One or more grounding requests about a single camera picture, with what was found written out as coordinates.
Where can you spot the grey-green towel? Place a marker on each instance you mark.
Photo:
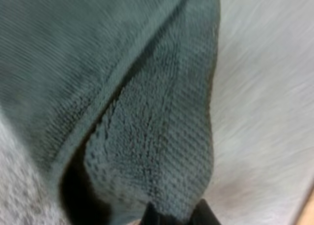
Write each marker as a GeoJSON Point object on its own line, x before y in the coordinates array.
{"type": "Point", "coordinates": [147, 99]}

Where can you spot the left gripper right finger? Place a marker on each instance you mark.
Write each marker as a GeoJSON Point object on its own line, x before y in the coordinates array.
{"type": "Point", "coordinates": [204, 214]}

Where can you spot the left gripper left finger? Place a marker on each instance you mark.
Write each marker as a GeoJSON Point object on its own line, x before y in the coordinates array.
{"type": "Point", "coordinates": [152, 216]}

